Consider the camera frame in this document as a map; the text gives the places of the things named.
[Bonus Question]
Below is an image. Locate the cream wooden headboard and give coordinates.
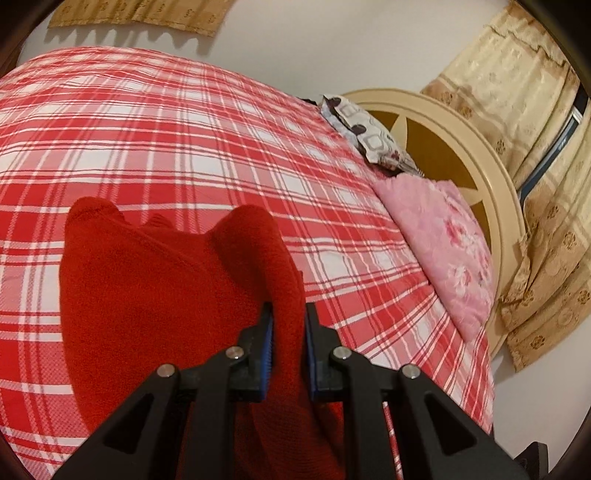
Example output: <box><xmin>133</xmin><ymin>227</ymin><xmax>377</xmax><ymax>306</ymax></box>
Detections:
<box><xmin>342</xmin><ymin>88</ymin><xmax>527</xmax><ymax>358</ymax></box>

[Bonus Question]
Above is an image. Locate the red plaid bed sheet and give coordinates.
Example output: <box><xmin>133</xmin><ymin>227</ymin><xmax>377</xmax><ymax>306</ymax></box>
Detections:
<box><xmin>0</xmin><ymin>46</ymin><xmax>497</xmax><ymax>467</ymax></box>

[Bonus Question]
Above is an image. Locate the long beige patterned curtain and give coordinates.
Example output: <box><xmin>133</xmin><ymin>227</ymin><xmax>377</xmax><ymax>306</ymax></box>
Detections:
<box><xmin>420</xmin><ymin>0</ymin><xmax>591</xmax><ymax>372</ymax></box>

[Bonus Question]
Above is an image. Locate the brown white patterned pillow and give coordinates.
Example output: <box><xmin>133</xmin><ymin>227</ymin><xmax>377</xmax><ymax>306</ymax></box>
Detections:
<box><xmin>321</xmin><ymin>95</ymin><xmax>428</xmax><ymax>177</ymax></box>

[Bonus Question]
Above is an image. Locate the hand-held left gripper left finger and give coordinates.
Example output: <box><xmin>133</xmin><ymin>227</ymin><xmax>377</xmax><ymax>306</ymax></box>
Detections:
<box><xmin>53</xmin><ymin>302</ymin><xmax>276</xmax><ymax>480</ymax></box>

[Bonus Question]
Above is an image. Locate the short beige patterned curtain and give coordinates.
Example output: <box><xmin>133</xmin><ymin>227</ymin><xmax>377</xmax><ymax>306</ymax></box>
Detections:
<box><xmin>47</xmin><ymin>0</ymin><xmax>234</xmax><ymax>38</ymax></box>

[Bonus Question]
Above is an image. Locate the red embroidered knit sweater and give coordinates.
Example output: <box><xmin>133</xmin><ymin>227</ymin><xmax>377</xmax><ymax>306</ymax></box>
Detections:
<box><xmin>60</xmin><ymin>197</ymin><xmax>398</xmax><ymax>480</ymax></box>

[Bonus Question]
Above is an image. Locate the black object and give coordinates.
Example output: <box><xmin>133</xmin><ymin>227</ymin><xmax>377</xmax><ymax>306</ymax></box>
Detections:
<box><xmin>515</xmin><ymin>455</ymin><xmax>550</xmax><ymax>480</ymax></box>

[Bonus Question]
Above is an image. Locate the pink floral pillow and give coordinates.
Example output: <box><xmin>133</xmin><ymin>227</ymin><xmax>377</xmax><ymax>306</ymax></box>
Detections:
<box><xmin>373</xmin><ymin>175</ymin><xmax>495</xmax><ymax>342</ymax></box>

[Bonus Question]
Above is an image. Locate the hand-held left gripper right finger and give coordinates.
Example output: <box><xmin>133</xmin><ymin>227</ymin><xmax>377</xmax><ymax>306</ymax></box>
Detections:
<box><xmin>304</xmin><ymin>302</ymin><xmax>529</xmax><ymax>480</ymax></box>

